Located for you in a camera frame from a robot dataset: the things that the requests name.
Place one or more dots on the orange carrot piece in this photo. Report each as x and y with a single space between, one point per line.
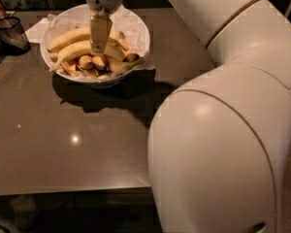
71 67

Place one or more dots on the white bowl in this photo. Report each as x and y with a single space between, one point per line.
93 77

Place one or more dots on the small round fruit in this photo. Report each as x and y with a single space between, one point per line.
85 62
100 62

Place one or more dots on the upper yellow banana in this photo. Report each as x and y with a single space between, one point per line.
81 34

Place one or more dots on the dark glass vessel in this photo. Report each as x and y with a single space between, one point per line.
13 40

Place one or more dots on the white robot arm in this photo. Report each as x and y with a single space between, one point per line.
218 144

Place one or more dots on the small yellow banana right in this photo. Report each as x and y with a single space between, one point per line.
121 67

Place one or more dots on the small round fruit left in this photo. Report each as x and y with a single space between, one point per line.
85 62

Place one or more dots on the brown tipped fruit piece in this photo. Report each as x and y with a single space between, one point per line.
131 57

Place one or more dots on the long yellow banana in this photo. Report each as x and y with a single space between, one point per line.
83 47

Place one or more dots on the white paper under bowl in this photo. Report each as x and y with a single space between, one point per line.
35 33

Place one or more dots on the small round fruit right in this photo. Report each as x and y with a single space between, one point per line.
100 62

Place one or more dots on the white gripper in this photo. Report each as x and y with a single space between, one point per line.
104 0

